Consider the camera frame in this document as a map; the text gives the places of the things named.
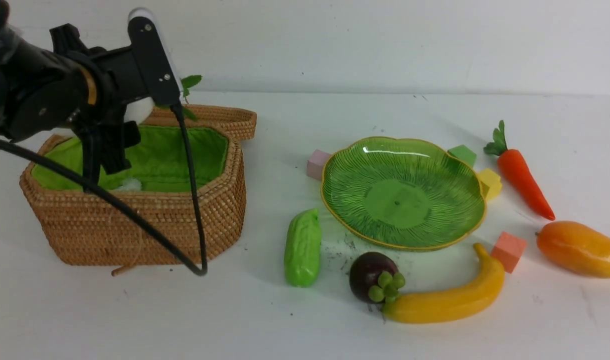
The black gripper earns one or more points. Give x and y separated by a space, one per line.
114 82

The dark purple mangosteen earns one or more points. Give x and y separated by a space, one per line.
375 279

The yellow banana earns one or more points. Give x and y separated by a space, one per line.
451 304

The orange carrot with leaves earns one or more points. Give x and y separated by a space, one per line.
515 170

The orange yellow mango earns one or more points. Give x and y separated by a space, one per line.
575 247

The white radish with leaves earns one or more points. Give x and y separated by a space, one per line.
140 110

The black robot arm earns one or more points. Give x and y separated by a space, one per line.
85 90

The woven rattan basket green lining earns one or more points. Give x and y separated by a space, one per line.
82 229

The pink foam cube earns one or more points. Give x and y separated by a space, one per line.
316 163

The green leaf-shaped glass plate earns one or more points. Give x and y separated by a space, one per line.
403 193

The green foam cube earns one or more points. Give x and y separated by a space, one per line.
464 154

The yellow foam cube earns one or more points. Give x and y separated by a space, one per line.
491 183

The orange foam cube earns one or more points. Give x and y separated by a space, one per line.
509 249

